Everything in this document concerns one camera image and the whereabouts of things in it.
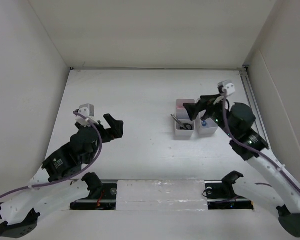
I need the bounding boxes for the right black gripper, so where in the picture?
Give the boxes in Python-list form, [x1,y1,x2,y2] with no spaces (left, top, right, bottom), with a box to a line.
[183,93,236,138]

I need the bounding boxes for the blue spray bottle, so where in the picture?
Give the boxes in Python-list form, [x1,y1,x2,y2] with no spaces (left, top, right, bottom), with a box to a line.
[201,120,210,128]

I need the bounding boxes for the black handled scissors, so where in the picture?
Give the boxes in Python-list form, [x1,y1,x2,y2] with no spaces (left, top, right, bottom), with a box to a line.
[170,114,193,131]

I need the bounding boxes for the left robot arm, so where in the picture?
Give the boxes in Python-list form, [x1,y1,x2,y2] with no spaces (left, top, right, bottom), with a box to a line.
[0,112,124,239]

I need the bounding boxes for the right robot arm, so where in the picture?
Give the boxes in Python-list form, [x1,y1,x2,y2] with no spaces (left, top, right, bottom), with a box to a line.
[183,94,300,238]

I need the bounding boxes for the white six-slot organizer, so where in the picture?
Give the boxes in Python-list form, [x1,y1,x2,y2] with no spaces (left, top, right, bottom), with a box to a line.
[174,98,219,138]

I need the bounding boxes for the white foam front block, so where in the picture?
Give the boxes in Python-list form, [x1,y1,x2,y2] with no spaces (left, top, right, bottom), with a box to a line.
[116,179,208,212]

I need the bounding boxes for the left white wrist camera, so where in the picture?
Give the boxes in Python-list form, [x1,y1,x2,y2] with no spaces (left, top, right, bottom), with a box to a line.
[75,103,96,127]

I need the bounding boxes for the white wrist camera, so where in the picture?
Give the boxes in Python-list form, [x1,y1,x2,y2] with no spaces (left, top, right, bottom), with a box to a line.
[75,103,96,127]
[217,80,236,98]

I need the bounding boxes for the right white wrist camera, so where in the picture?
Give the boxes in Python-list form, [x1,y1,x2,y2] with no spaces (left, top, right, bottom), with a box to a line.
[217,80,236,98]

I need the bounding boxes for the aluminium side rail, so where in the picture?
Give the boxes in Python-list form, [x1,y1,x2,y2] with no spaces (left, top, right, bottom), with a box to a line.
[238,65,270,146]

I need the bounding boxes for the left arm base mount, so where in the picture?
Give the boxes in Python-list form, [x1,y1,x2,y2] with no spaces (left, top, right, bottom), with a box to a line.
[69,173,118,211]

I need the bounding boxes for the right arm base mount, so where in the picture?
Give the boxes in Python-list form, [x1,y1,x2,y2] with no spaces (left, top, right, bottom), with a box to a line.
[202,171,254,210]

